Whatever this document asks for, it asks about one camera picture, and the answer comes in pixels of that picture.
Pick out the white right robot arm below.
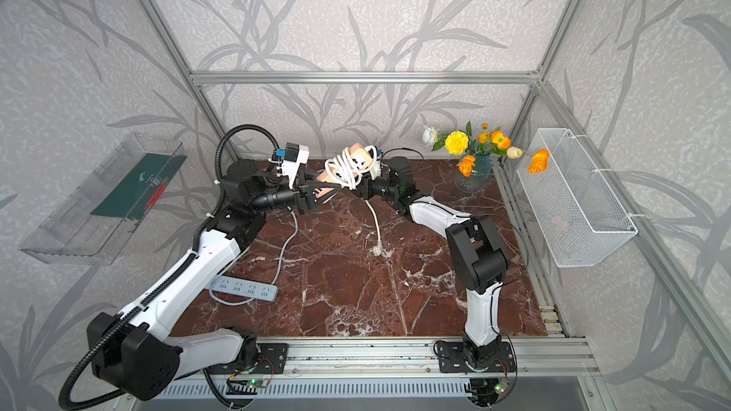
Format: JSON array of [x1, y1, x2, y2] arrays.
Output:
[[352, 156, 510, 372]]

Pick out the blue glass vase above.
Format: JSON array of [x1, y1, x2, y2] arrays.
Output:
[[454, 155, 492, 194]]

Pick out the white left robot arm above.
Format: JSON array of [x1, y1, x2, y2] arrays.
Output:
[[58, 124, 363, 410]]

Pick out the blue-white power strip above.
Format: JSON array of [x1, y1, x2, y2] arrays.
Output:
[[207, 276, 278, 302]]

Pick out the yellow orange flower bouquet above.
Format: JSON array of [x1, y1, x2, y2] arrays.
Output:
[[422, 122, 525, 165]]

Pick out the white wire mesh basket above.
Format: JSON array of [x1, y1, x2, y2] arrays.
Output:
[[516, 127, 638, 268]]

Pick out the red pen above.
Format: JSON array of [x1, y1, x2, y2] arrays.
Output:
[[146, 184, 168, 209]]

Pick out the green booklet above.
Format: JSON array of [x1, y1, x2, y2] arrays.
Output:
[[91, 153, 187, 221]]

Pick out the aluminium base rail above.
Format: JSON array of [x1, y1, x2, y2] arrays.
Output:
[[119, 335, 601, 381]]

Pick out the pink power strip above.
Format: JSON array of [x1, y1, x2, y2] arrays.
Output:
[[317, 143, 382, 190]]

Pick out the white power strip cord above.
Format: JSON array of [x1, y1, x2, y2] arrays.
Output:
[[322, 145, 385, 257]]

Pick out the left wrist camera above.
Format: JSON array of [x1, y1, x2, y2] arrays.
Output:
[[268, 142, 310, 190]]

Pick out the clear plastic wall bin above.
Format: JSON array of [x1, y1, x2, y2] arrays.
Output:
[[19, 133, 187, 266]]

